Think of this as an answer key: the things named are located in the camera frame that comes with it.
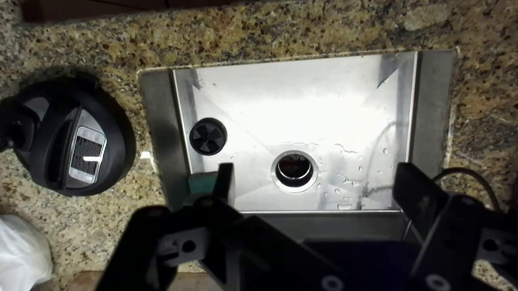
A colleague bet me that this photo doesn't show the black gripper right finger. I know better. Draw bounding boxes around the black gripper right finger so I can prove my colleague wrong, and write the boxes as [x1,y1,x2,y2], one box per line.
[391,160,450,239]

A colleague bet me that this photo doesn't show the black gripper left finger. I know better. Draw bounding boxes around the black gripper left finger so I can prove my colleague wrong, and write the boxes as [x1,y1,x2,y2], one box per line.
[212,162,236,207]

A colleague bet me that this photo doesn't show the black pressure cooker lid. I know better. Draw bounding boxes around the black pressure cooker lid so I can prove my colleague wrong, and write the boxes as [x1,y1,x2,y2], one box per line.
[0,79,137,197]

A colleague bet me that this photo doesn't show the black sink stopper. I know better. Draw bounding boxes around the black sink stopper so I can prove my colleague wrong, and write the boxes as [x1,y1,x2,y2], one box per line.
[187,116,229,159]

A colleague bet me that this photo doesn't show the stainless steel sink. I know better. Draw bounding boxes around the stainless steel sink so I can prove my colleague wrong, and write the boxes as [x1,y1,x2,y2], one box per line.
[137,49,456,230]

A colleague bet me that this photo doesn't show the black cooker power cable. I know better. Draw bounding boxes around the black cooker power cable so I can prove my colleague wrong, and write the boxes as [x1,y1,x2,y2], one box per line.
[430,165,503,213]

